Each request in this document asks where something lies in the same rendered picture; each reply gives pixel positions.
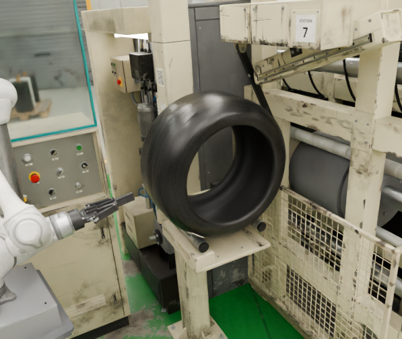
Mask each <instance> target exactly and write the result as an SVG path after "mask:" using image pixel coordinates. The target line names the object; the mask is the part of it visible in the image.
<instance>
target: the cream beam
mask: <svg viewBox="0 0 402 339"><path fill-rule="evenodd" d="M380 3H381V0H291V1H270V2H260V3H241V4H231V5H220V32H221V41H222V42H237V43H245V44H259V45H267V46H281V47H289V48H303V49H311V50H326V49H332V48H341V47H350V46H351V44H352V43H353V39H354V25H355V21H357V20H359V19H362V18H363V17H366V16H368V15H371V14H373V13H376V12H378V11H380ZM296 15H316V30H315V42H296Z"/></svg>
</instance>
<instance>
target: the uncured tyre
mask: <svg viewBox="0 0 402 339"><path fill-rule="evenodd" d="M230 126H231V127H232V130H233V132H234V137H235V142H236V149H235V154H234V160H233V162H232V165H231V167H230V169H229V171H228V173H227V174H226V175H225V177H224V178H223V179H222V180H221V181H220V182H219V183H218V184H217V185H216V186H214V187H213V188H212V189H210V190H208V191H206V192H203V193H200V194H196V195H188V194H187V178H188V173H189V169H190V166H191V163H192V161H193V159H194V157H195V155H196V153H197V152H198V150H199V149H200V148H201V146H202V145H203V144H204V143H205V142H206V140H208V139H209V138H210V137H211V136H213V135H214V134H215V133H217V132H219V131H221V130H223V129H225V128H228V127H230ZM140 164H141V176H142V180H143V184H144V186H145V189H146V192H147V194H148V195H149V197H150V198H151V200H152V201H153V203H154V204H155V205H156V206H157V207H158V208H159V209H160V210H161V211H162V212H163V213H164V214H165V215H166V216H167V218H168V219H169V220H170V221H171V222H172V223H173V224H174V225H176V226H177V227H178V228H179V229H181V230H183V231H185V232H191V233H195V234H197V235H200V236H201V237H206V238H216V237H223V236H227V235H231V234H233V233H236V232H237V231H240V230H241V229H244V228H245V227H247V226H248V225H250V224H251V223H252V222H253V221H255V220H256V219H258V218H259V217H260V216H261V215H262V214H263V213H264V212H265V210H266V209H267V208H268V207H269V205H270V204H271V203H272V201H273V199H274V198H275V196H276V194H277V192H278V190H279V187H280V185H281V181H282V179H283V173H284V169H285V165H286V146H285V142H284V138H283V135H282V132H281V129H280V127H279V125H278V123H277V122H276V121H275V119H274V118H273V117H272V115H270V113H268V111H266V109H264V108H263V107H262V106H260V105H258V104H257V103H255V102H253V101H251V100H248V99H245V98H241V97H238V96H234V95H232V94H228V93H225V92H222V91H211V90H209V91H198V92H195V93H191V94H189V95H186V96H183V97H181V98H179V99H177V100H176V101H174V102H172V103H171V104H170V105H169V106H168V107H166V108H165V109H164V110H163V111H162V112H161V113H160V114H159V115H158V117H157V118H156V119H155V120H154V122H153V123H152V125H151V126H150V128H149V130H148V132H147V134H146V137H145V140H144V142H143V147H142V150H141V162H140Z"/></svg>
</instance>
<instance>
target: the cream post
mask: <svg viewBox="0 0 402 339"><path fill-rule="evenodd" d="M147 1H148V8H149V20H150V27H151V35H152V46H153V52H154V65H155V71H156V68H159V69H163V76H164V87H162V86H160V85H158V78H157V71H156V83H157V91H158V102H159V109H160V113H161V112H162V111H163V109H162V107H161V103H163V104H165V107H168V106H169V105H170V104H171V103H172V102H174V101H176V100H177V99H179V98H181V97H183V96H186V95H189V94H191V93H194V89H193V70H192V60H191V42H190V32H189V13H188V3H187V0H147ZM200 191H201V185H200V175H199V156H198V152H197V153H196V155H195V157H194V159H193V161H192V163H191V166H190V169H189V173H188V178H187V194H188V195H190V194H194V193H197V192H200ZM174 253H175V260H176V272H177V279H178V291H179V297H180V310H181V317H182V328H183V329H184V328H186V329H187V336H188V338H189V339H201V331H203V333H204V336H205V337H206V336H208V335H210V334H211V328H210V318H209V299H208V289H207V271H205V272H202V273H200V274H195V272H194V271H193V270H192V269H191V267H190V266H189V265H188V264H187V263H186V262H185V260H184V259H183V258H182V257H181V255H180V254H179V253H178V252H177V251H176V250H175V249H174Z"/></svg>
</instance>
